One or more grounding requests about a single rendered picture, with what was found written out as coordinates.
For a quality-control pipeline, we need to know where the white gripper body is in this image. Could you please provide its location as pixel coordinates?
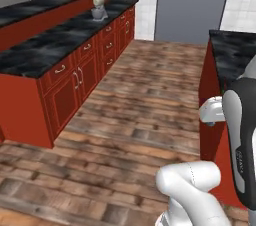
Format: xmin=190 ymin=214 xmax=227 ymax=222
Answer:
xmin=198 ymin=95 xmax=226 ymax=127

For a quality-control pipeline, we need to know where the red counter cupboard, black top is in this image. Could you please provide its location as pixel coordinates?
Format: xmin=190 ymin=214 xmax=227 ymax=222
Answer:
xmin=198 ymin=29 xmax=256 ymax=210

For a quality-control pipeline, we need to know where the grey door panel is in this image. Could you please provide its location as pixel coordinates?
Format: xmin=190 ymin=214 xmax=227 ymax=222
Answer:
xmin=154 ymin=0 xmax=233 ymax=46

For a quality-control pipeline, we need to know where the red island cupboards, black top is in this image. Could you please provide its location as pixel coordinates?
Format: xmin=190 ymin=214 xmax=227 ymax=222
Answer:
xmin=0 ymin=0 xmax=140 ymax=150

